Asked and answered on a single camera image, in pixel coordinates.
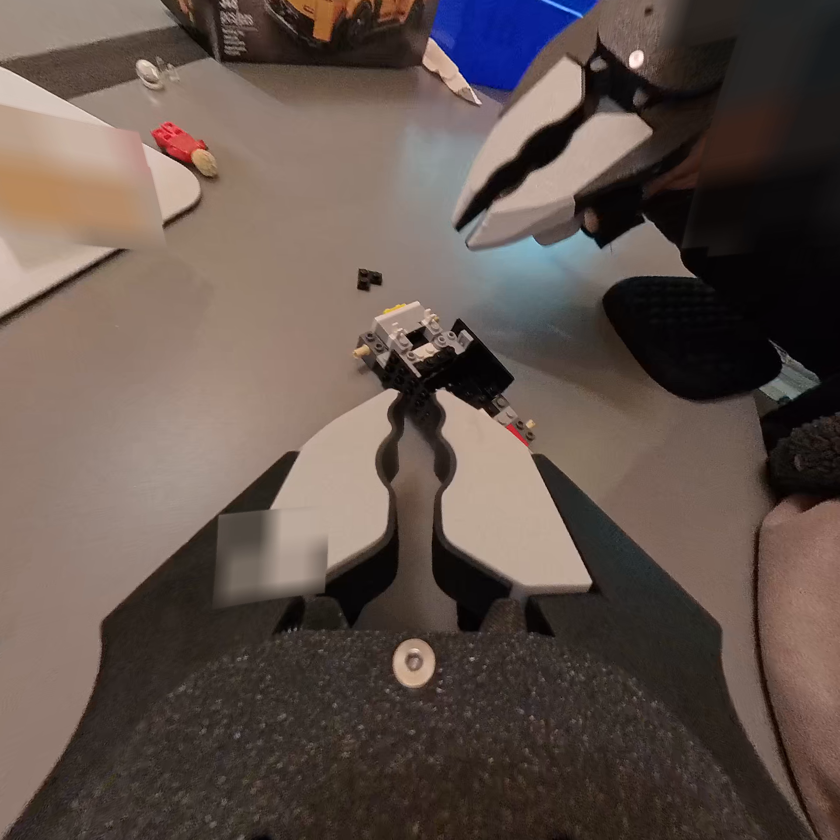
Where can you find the dark toy brick box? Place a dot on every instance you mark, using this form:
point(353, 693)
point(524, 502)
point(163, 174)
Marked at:
point(315, 39)

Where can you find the red brick piece with tan wheel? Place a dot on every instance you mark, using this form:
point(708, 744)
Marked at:
point(176, 139)

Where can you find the clear plastic brick piece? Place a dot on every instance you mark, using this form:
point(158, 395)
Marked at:
point(151, 72)

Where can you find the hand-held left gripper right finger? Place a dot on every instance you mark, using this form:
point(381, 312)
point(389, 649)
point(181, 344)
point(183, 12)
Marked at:
point(505, 499)

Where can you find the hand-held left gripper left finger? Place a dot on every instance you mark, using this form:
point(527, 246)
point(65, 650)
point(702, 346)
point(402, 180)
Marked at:
point(341, 472)

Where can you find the torn white paper bag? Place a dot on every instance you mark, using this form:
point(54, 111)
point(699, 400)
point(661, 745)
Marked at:
point(453, 72)

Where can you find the white board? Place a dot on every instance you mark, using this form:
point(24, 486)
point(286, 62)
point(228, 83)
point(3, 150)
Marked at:
point(176, 187)

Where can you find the blue box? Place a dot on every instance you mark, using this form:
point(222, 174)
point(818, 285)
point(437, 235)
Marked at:
point(512, 39)

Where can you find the black grey toy brick model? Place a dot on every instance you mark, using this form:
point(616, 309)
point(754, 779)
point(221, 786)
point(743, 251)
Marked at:
point(420, 367)

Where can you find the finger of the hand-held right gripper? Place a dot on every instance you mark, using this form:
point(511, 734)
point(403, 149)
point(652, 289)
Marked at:
point(577, 170)
point(525, 118)

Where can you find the small black angled brick plate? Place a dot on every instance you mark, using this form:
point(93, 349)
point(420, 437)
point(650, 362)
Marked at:
point(369, 279)

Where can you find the person's right hand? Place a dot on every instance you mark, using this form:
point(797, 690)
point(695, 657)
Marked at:
point(669, 174)

